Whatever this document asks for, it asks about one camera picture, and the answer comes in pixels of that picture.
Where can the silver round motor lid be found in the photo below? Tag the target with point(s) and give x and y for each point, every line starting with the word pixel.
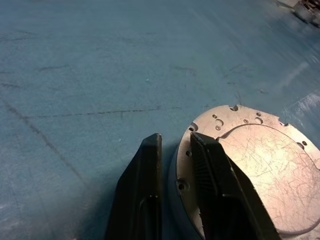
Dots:
pixel 275 162

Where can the blue table cover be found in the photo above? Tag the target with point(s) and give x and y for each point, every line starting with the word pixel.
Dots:
pixel 75 75

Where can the silver round motor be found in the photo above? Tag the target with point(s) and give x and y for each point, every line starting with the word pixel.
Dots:
pixel 308 12

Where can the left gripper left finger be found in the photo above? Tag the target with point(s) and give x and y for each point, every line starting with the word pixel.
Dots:
pixel 140 190

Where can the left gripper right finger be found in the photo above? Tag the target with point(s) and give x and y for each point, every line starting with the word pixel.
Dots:
pixel 225 195

